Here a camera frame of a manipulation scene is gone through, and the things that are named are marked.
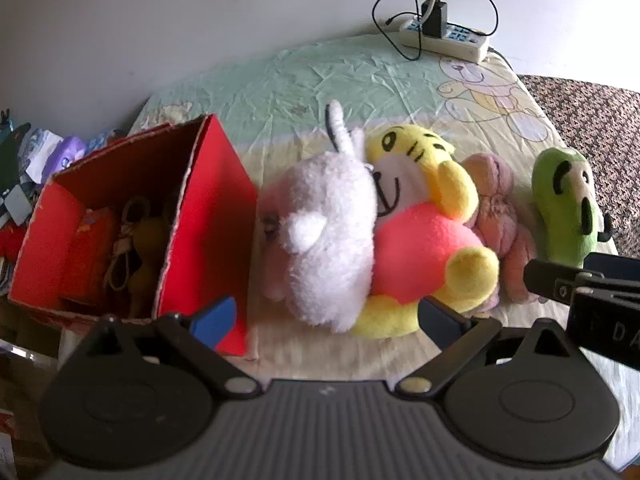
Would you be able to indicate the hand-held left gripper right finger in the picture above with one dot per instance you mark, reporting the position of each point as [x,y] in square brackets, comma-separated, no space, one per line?
[442,321]

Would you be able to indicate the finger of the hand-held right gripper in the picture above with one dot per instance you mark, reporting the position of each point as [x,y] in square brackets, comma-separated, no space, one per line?
[550,279]
[615,266]

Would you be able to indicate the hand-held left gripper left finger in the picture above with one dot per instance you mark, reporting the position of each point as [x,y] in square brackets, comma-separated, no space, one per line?
[215,320]

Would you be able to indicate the yellow tiger plush toy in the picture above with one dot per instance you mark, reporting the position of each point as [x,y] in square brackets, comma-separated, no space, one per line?
[415,260]

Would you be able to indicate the green plush toy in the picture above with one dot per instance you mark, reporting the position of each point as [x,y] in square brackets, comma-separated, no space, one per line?
[555,210]

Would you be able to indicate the dusty pink teddy bear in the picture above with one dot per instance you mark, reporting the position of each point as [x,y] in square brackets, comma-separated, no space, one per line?
[495,220]

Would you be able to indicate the red cardboard box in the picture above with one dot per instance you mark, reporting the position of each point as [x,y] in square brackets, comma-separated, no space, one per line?
[220,200]

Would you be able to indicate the white rabbit plush toy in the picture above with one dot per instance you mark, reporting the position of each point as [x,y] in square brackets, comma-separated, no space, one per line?
[325,240]

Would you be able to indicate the pale pink plush toy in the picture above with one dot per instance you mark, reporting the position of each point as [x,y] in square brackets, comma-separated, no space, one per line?
[270,265]

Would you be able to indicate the mustard brown toy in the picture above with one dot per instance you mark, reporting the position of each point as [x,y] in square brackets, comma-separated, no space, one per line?
[147,260]

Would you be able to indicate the brown patterned blanket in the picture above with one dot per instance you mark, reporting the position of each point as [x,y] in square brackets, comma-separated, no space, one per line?
[590,110]

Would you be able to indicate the light blue patterned cloth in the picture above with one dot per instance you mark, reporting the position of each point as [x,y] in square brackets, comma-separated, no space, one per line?
[105,137]

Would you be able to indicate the red cloth item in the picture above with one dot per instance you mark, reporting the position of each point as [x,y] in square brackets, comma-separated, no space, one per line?
[10,247]

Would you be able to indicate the purple tissue pack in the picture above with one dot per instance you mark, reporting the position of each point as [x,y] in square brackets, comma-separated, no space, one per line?
[70,152]

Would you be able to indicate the bear print bed sheet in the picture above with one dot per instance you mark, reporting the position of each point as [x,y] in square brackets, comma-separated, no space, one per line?
[300,85]

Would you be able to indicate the white power strip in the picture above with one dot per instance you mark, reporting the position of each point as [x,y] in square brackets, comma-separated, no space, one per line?
[465,42]

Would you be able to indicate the dark green toy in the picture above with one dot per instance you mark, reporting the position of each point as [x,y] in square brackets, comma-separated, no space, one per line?
[10,155]

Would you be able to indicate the black charger plug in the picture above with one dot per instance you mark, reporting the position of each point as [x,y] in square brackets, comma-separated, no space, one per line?
[434,17]

